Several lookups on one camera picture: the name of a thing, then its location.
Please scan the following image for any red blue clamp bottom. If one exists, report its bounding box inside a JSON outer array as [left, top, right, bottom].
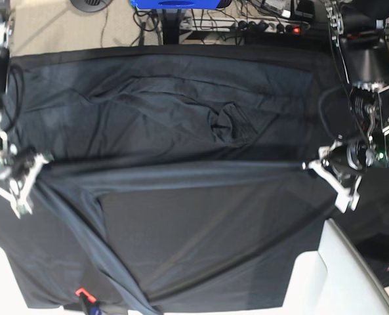
[[75, 287, 103, 315]]

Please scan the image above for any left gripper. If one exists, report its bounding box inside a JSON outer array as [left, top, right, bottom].
[[302, 140, 367, 212]]

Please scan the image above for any white chair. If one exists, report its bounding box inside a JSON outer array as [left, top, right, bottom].
[[0, 248, 28, 315], [281, 219, 389, 315]]

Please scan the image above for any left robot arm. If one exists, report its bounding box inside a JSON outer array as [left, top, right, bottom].
[[302, 1, 389, 213]]

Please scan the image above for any black table cloth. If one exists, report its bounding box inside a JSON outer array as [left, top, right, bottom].
[[0, 44, 389, 311]]

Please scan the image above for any dark grey T-shirt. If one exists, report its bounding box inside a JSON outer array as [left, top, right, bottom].
[[0, 54, 338, 315]]

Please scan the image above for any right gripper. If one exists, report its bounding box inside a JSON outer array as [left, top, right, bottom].
[[0, 148, 52, 219]]

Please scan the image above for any white chair left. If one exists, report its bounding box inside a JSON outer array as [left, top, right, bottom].
[[0, 248, 28, 315]]

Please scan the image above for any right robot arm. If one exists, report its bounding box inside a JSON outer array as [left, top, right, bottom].
[[0, 1, 52, 218]]

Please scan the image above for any white power strip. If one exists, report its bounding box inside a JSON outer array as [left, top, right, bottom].
[[180, 15, 310, 35]]

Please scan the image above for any black table leg stand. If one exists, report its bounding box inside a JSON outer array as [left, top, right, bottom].
[[157, 9, 186, 45]]

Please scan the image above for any white chair right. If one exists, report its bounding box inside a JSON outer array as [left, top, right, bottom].
[[281, 219, 389, 315]]

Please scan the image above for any grey round floor base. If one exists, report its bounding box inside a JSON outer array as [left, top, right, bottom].
[[70, 0, 112, 13]]

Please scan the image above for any blue plastic box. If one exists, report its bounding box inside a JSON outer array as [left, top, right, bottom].
[[129, 0, 220, 10]]

